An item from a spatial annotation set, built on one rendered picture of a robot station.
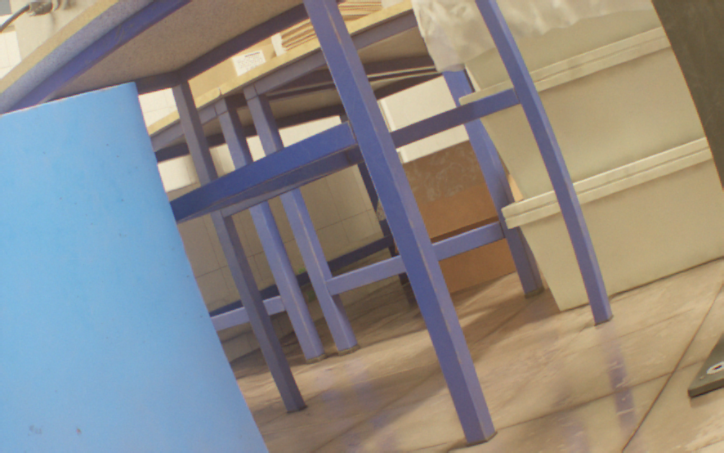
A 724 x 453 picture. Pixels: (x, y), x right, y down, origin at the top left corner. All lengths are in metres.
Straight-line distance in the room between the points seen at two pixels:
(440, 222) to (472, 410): 1.93
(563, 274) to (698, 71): 1.05
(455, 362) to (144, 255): 0.40
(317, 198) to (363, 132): 3.09
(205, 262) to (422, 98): 1.95
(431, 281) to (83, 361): 0.44
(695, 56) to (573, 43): 0.89
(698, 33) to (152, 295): 0.76
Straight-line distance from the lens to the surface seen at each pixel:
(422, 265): 1.34
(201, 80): 3.60
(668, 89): 1.93
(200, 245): 3.81
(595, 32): 1.99
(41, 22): 1.76
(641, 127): 1.98
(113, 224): 1.33
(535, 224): 2.12
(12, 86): 1.65
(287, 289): 2.89
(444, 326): 1.34
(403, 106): 5.23
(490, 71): 2.12
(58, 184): 1.28
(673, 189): 1.96
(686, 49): 1.16
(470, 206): 3.22
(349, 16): 3.40
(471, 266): 3.35
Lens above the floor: 0.33
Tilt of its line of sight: 1 degrees down
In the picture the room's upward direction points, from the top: 20 degrees counter-clockwise
